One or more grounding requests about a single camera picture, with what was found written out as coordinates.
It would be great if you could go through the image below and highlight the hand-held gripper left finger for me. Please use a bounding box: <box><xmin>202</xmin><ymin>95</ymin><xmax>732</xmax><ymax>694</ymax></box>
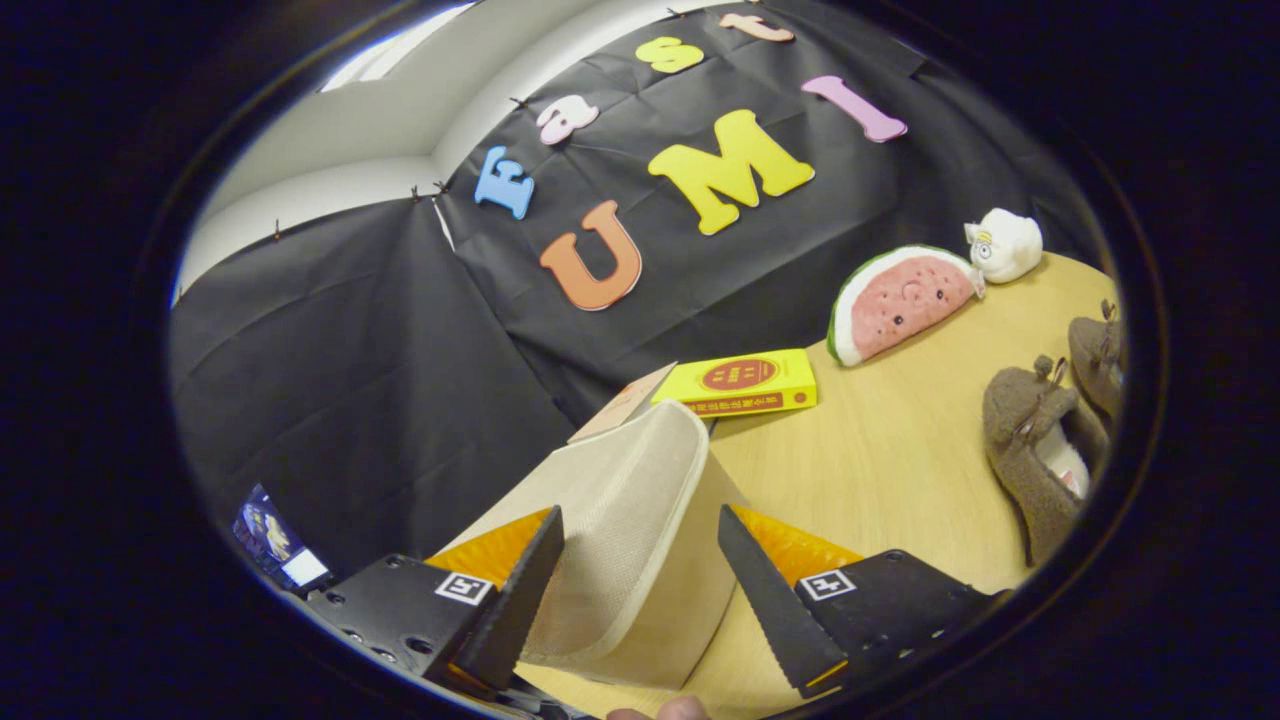
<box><xmin>300</xmin><ymin>505</ymin><xmax>566</xmax><ymax>696</ymax></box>

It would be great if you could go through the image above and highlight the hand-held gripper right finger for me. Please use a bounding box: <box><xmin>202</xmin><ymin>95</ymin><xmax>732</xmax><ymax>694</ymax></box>
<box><xmin>717</xmin><ymin>505</ymin><xmax>1001</xmax><ymax>701</ymax></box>

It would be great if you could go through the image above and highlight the beige fabric storage box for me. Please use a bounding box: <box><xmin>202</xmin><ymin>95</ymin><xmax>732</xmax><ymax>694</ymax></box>
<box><xmin>437</xmin><ymin>400</ymin><xmax>751</xmax><ymax>691</ymax></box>

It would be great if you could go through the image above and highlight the brown fuzzy shoe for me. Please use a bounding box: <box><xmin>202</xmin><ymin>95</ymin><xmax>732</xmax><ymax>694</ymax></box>
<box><xmin>1067</xmin><ymin>300</ymin><xmax>1126</xmax><ymax>426</ymax></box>
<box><xmin>982</xmin><ymin>355</ymin><xmax>1111</xmax><ymax>569</ymax></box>

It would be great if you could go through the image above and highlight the beige book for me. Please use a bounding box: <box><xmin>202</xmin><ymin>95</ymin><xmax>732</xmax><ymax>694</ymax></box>
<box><xmin>568</xmin><ymin>362</ymin><xmax>679</xmax><ymax>445</ymax></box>

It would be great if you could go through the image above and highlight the yellow book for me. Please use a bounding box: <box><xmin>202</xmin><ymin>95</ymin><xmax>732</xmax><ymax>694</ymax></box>
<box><xmin>652</xmin><ymin>348</ymin><xmax>819</xmax><ymax>418</ymax></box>

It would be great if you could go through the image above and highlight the small lit screen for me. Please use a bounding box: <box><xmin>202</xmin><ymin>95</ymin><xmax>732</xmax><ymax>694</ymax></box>
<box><xmin>232</xmin><ymin>484</ymin><xmax>332</xmax><ymax>593</ymax></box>

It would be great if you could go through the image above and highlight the watermelon slice plush toy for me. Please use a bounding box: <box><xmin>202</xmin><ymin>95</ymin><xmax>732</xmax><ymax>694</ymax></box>
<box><xmin>826</xmin><ymin>245</ymin><xmax>986</xmax><ymax>368</ymax></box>

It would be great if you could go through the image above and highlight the white plush toy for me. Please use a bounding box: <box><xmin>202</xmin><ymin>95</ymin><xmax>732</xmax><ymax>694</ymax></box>
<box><xmin>963</xmin><ymin>207</ymin><xmax>1044</xmax><ymax>285</ymax></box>

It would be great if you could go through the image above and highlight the large ceiling light panel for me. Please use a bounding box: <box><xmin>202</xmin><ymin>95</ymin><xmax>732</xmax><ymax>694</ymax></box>
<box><xmin>320</xmin><ymin>3</ymin><xmax>476</xmax><ymax>93</ymax></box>

